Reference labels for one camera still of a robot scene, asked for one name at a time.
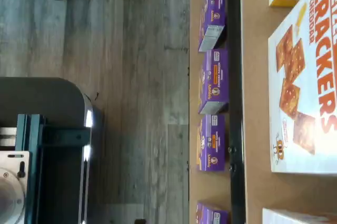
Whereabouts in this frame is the dark rounded robot base cart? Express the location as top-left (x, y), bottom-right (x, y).
top-left (0, 76), bottom-right (95, 224)

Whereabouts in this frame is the white base bracket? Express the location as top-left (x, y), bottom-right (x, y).
top-left (0, 126), bottom-right (18, 147)

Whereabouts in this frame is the orange cheddar pretzel crackers box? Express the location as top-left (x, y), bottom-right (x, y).
top-left (267, 0), bottom-right (337, 174)

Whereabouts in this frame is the blue sea salt crackers box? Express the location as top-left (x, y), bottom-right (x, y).
top-left (262, 207), bottom-right (337, 224)

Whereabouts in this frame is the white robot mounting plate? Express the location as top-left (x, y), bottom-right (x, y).
top-left (0, 151), bottom-right (31, 224)

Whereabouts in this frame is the purple Annie's chocolate bunnies box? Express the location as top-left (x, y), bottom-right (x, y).
top-left (195, 202), bottom-right (229, 224)

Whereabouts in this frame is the teal metal mounting frame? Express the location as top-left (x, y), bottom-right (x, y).
top-left (14, 113), bottom-right (92, 224)

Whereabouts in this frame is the particle board shelf panel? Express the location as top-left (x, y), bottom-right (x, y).
top-left (189, 0), bottom-right (232, 224)
top-left (240, 0), bottom-right (337, 224)

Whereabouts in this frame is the purple Annie's snack box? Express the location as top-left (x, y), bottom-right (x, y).
top-left (197, 48), bottom-right (229, 116)
top-left (195, 114), bottom-right (226, 172)
top-left (197, 0), bottom-right (227, 53)

